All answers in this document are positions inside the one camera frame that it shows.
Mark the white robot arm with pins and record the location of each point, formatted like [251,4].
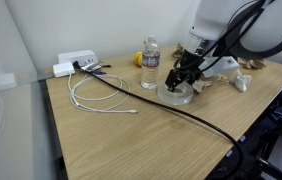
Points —
[223,31]

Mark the crumpled brown paper far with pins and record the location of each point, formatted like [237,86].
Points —
[252,64]

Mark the clear tape roll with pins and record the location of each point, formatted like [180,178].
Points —
[181,95]

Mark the crumpled brown paper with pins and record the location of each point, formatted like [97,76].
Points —
[252,64]
[203,82]

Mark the clear plastic water bottle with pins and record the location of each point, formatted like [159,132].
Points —
[150,63]

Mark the white power strip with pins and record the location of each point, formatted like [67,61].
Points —
[82,57]

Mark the yellow lemon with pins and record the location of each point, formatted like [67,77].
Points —
[138,58]

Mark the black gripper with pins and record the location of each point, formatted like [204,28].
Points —
[186,68]

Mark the crumpled white paper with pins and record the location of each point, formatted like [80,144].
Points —
[241,81]

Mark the white power adapter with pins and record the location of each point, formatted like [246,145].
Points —
[63,69]

